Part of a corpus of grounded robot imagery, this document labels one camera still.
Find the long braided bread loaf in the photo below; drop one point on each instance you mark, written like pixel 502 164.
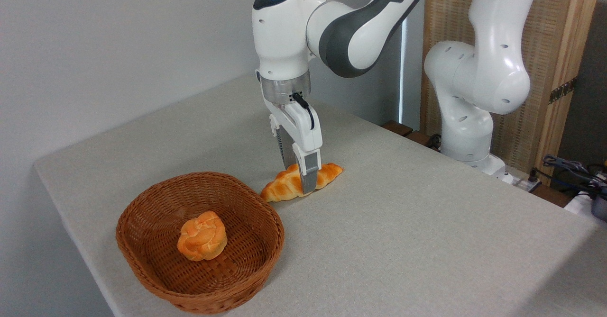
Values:
pixel 284 184

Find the grey tablecloth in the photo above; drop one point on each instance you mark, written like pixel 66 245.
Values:
pixel 403 241

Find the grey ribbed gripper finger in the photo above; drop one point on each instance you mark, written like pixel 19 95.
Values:
pixel 309 172
pixel 287 149

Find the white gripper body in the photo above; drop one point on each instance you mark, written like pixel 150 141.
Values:
pixel 303 130

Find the brown woven wicker basket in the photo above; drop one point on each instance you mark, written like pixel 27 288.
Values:
pixel 156 260

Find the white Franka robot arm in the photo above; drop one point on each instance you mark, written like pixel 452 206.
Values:
pixel 479 70

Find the round knotted bread roll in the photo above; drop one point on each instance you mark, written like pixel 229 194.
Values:
pixel 203 239

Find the dark metal screen hinge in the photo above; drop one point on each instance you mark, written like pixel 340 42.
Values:
pixel 563 90

